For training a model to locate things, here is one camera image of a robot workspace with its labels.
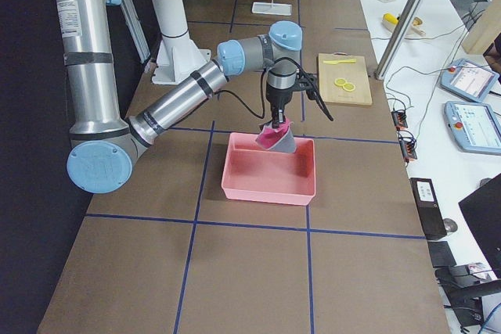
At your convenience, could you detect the grey and pink cloth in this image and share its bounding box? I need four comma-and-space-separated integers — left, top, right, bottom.
255, 119, 297, 153

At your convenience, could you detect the aluminium frame post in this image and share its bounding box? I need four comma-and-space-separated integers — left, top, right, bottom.
374, 0, 423, 81

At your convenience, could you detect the yellow plastic knife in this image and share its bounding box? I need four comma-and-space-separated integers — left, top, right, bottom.
322, 59, 357, 65

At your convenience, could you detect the lemon slice near board edge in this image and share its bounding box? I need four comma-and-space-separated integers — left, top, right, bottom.
334, 77, 347, 87

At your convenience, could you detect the teach pendant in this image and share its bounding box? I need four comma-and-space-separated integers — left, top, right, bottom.
444, 101, 500, 155
440, 58, 499, 102

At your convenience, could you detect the white towel rack with dowels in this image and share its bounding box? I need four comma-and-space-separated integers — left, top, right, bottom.
251, 0, 292, 16

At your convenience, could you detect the black monitor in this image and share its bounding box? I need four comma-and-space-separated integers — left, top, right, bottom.
459, 176, 500, 277

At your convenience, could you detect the bamboo cutting board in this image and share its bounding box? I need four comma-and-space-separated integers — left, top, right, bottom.
318, 53, 373, 106

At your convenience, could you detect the teach pendant near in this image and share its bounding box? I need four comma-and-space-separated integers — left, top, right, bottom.
444, 101, 500, 155

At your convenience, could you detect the teach pendant far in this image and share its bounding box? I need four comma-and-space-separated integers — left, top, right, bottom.
440, 58, 499, 102

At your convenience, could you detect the wooden dustpan with corn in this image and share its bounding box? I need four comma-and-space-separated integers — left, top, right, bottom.
382, 13, 427, 40

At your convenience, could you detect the pink plastic bin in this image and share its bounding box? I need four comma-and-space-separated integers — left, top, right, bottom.
221, 132, 316, 206

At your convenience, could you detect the black power strip near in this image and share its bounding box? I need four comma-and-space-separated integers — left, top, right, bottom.
398, 135, 417, 163

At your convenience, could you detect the lemon slice beside knife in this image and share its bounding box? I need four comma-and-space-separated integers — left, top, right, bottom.
342, 82, 356, 92

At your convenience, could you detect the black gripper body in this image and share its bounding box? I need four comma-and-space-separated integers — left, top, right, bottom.
265, 71, 318, 115

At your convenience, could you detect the black power strip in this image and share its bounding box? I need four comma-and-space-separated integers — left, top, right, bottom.
398, 135, 417, 163
391, 110, 408, 131

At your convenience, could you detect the black power strip far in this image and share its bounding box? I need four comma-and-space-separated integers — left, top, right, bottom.
391, 110, 408, 131

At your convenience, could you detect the black box with label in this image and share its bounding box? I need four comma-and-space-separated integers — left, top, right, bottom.
409, 178, 447, 240

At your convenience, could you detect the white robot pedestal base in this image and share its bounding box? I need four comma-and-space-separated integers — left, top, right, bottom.
152, 0, 211, 85

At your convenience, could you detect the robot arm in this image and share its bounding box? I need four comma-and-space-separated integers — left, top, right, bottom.
56, 0, 321, 193

